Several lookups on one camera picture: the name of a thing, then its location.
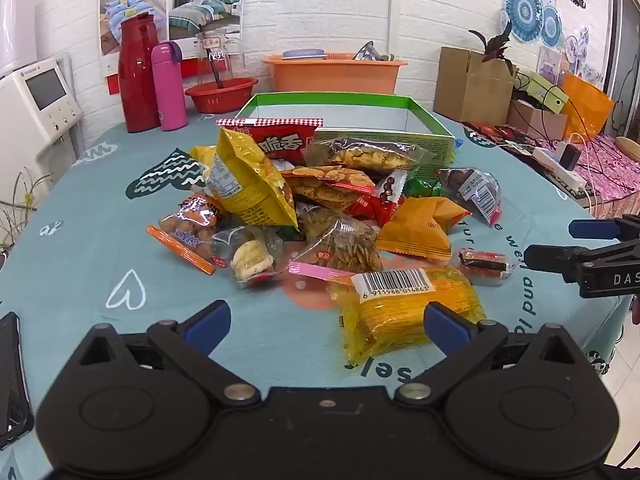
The small orange snack packet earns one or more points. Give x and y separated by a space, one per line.
420 227

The dark purple plant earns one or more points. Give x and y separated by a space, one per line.
492 45

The large blue paper fan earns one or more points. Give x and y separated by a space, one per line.
522 10

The black power adapter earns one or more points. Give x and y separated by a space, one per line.
569 157

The wall poster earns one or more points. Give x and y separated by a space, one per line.
200 0

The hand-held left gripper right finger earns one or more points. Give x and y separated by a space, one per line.
447 327

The small blue paper fan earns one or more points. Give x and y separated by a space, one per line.
551 27

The yellow noodle packet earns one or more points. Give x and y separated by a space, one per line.
400 310

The white cylindrical water purifier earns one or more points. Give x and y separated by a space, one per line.
15 20

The pink-edged sunflower seed packet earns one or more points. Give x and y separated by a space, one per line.
345 250

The purple floral cloth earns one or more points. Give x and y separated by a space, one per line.
615 170

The large brown cardboard box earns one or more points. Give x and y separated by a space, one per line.
470 90

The pink thermos bottle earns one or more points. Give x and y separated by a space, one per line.
170 90

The brown snack packet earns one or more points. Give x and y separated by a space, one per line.
465 182

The teal printed tablecloth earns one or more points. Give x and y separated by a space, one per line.
75 260

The orange plastic basin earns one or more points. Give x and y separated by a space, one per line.
330 77

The orange-edged broad bean packet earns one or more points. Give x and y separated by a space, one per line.
325 187

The small green packet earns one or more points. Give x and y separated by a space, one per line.
417 189

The red checkered snack bag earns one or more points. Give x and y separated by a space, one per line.
280 142

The light green carton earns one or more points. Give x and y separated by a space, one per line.
542 90

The orange-edged peanut packet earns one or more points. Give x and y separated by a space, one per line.
192 225

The red thermos jug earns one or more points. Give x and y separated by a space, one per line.
137 80

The red envelopes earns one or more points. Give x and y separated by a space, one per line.
500 134

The pale blue lid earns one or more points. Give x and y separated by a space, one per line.
304 53

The white wall conduit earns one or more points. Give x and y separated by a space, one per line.
391 5

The glass pitcher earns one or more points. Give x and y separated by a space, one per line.
222 57

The red plastic basin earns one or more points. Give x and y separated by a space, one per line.
220 99

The thin-stemmed plant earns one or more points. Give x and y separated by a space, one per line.
21 200

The clear packet of yellow beans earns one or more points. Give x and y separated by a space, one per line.
365 157

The clear packet of white snacks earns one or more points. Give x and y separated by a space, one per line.
250 260

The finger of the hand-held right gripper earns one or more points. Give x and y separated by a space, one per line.
547 257
595 229

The orange bag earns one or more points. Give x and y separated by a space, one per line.
590 105

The white power strip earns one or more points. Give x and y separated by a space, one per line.
550 162

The red chocolate bean packet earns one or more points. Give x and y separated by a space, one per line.
387 192

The black smartphone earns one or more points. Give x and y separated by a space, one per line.
12 385

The small brown cardboard box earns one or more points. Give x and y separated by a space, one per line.
535 121

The yellow chip bag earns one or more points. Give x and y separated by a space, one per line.
250 185

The woven straw fan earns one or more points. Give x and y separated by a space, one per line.
629 144

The white machine with screen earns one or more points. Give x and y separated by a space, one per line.
30 125

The small red-brown candy packet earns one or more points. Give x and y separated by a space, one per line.
482 265

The green cardboard box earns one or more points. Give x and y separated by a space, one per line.
330 117

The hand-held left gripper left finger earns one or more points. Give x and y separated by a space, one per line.
207 322

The dark spoon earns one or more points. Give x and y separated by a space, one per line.
216 71

